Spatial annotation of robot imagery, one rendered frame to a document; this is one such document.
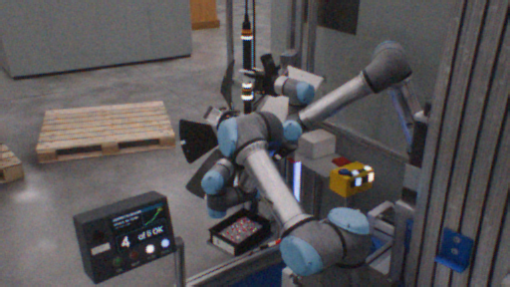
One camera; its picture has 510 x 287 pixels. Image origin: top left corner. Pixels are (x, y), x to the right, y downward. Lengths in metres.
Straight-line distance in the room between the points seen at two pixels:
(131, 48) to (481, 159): 6.73
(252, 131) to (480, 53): 0.65
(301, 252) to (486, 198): 0.48
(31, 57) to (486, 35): 6.62
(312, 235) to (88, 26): 6.39
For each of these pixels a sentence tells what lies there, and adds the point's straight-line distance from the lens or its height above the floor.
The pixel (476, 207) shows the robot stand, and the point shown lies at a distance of 1.40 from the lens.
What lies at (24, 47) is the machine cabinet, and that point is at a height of 0.42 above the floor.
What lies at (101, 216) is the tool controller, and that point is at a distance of 1.52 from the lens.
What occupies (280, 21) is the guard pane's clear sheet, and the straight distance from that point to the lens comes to 3.02.
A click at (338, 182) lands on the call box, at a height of 1.04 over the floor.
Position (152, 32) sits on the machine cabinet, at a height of 0.46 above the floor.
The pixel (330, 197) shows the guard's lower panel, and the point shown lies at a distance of 2.98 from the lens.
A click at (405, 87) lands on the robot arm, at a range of 1.84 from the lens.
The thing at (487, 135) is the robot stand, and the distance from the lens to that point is 1.32.
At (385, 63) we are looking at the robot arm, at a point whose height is 1.61.
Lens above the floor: 2.05
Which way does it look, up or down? 25 degrees down
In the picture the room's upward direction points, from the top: straight up
